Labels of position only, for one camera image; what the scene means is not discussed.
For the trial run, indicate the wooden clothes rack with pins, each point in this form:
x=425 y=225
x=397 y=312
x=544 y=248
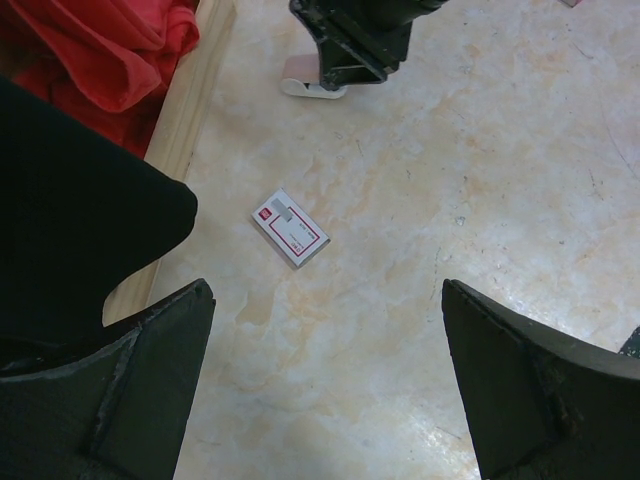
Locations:
x=176 y=134

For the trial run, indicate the red hanging garment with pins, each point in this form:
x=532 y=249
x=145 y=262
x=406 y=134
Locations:
x=107 y=64

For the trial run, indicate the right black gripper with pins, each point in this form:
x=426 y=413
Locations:
x=351 y=50

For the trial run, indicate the left red staple box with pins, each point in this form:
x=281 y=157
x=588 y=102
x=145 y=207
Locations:
x=289 y=228

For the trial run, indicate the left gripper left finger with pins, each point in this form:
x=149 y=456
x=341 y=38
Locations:
x=112 y=406

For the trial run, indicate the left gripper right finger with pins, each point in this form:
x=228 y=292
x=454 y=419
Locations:
x=540 y=404

